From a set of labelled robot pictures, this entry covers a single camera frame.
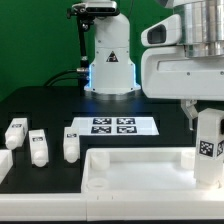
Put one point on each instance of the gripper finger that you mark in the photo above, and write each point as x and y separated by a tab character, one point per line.
188	107

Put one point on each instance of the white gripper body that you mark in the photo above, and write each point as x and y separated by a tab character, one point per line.
167	73

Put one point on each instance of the white desk top tray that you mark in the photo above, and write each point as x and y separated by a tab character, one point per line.
141	169

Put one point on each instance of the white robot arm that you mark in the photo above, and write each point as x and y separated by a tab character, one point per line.
202	26

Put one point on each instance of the white marker plate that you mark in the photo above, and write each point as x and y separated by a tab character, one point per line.
115	126

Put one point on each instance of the white left corner block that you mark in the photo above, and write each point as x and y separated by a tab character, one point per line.
6	163

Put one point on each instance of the white front rail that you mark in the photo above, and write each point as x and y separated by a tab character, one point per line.
199	205

